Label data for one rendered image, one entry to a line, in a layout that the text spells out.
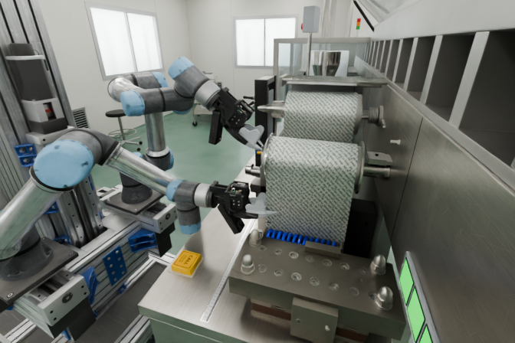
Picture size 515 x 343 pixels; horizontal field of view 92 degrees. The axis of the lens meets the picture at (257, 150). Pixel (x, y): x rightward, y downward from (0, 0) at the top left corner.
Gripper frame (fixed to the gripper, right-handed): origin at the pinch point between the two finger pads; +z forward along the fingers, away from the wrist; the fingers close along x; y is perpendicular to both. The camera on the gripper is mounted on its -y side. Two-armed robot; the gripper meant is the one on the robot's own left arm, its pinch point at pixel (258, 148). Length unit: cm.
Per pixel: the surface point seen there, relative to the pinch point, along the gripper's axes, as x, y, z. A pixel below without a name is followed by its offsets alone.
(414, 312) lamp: -37, 16, 33
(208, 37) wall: 549, -150, -256
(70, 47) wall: 225, -201, -288
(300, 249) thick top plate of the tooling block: -13.3, -8.0, 27.6
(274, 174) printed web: -7.6, 1.4, 8.0
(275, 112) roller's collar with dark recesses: 20.5, 5.1, -3.6
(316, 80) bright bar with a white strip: 22.4, 23.1, -0.8
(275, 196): -7.7, -4.0, 13.0
